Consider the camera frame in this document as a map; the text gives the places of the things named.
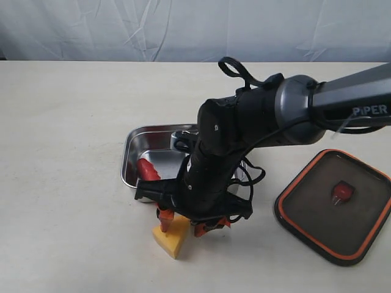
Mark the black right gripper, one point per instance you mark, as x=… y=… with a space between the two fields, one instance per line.
x=198 y=192

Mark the grey-blue backdrop cloth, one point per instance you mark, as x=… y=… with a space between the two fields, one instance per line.
x=196 y=31

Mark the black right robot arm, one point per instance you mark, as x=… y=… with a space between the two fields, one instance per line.
x=275 y=112

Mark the yellow toy cheese wedge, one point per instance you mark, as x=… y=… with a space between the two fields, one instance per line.
x=172 y=241

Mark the dark transparent box lid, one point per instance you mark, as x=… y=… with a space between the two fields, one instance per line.
x=336 y=205

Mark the stainless steel lunch box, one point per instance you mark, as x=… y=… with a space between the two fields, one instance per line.
x=153 y=143

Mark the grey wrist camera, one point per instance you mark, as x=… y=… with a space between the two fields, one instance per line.
x=183 y=141

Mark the red toy sausage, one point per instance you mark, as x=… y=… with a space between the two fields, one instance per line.
x=146 y=170

